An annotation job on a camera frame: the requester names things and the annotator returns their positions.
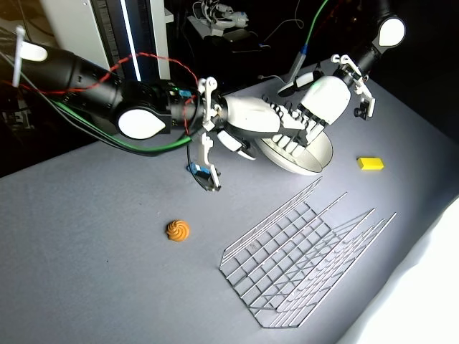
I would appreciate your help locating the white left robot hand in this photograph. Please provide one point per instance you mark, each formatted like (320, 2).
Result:
(328, 96)

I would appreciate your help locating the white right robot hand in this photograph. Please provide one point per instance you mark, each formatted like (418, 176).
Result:
(251, 114)

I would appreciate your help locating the blue block with two holes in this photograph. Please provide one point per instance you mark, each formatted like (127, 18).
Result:
(198, 168)

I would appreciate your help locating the black box in background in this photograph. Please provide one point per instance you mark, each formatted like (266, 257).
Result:
(238, 39)

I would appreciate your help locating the yellow rectangular block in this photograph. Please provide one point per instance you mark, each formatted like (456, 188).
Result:
(371, 163)

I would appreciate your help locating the white gadgets in background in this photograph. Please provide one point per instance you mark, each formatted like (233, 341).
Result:
(222, 16)

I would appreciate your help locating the orange swirl cookie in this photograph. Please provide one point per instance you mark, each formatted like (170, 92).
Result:
(178, 230)

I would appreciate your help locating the white robot column with light strip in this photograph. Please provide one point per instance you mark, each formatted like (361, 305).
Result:
(79, 32)

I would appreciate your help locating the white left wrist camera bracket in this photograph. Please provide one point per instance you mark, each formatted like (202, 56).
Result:
(362, 89)

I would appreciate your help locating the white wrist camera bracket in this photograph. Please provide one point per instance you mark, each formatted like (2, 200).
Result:
(362, 89)
(205, 150)

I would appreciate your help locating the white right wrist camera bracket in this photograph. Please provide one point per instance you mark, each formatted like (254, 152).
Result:
(205, 150)

